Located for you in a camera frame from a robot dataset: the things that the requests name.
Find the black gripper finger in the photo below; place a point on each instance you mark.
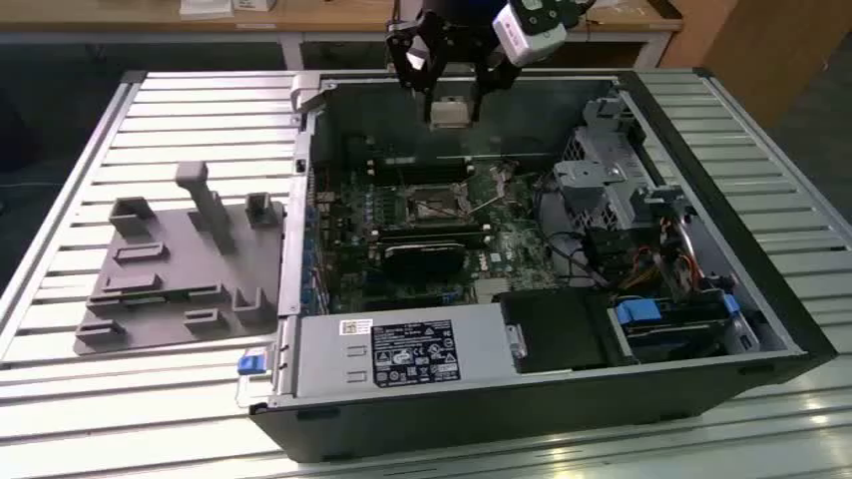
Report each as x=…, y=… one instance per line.
x=492, y=75
x=412, y=65

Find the silver square CPU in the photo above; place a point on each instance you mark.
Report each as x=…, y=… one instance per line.
x=451, y=114

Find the black RAM slot bank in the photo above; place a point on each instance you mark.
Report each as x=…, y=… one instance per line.
x=425, y=172

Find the CPU socket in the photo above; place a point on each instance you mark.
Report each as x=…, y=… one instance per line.
x=432, y=204

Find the wooden desk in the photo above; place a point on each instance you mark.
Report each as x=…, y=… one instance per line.
x=279, y=20

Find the small white box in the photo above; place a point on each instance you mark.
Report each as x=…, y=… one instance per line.
x=253, y=5

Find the metal drive cage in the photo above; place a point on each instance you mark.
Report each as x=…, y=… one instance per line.
x=599, y=189

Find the white paper stack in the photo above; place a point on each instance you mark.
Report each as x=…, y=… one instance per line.
x=207, y=10

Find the green motherboard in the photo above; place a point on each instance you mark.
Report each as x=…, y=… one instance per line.
x=519, y=239

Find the green RAM stick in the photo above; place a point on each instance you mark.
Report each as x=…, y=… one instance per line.
x=432, y=239

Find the black graphics card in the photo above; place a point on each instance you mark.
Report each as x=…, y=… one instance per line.
x=425, y=259

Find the wooden cabinet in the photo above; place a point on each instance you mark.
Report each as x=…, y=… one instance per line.
x=765, y=50

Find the small silver heat sink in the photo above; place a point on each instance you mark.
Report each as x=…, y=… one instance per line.
x=496, y=289

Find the black plastic shroud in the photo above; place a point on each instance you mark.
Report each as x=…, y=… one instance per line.
x=559, y=329

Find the hard disk in blue carrier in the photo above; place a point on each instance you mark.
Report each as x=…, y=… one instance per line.
x=635, y=312

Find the grey plastic parts rack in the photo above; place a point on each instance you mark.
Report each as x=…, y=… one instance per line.
x=173, y=259

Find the blue plastic carrier tab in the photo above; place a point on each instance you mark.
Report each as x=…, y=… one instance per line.
x=729, y=305

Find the grey power supply with label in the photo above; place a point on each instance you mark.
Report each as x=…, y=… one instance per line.
x=332, y=359

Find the blue case latch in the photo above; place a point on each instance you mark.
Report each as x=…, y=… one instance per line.
x=252, y=363

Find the black open PC case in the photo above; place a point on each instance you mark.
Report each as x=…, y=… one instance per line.
x=465, y=429

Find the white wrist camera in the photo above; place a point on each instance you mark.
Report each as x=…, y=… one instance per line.
x=532, y=35

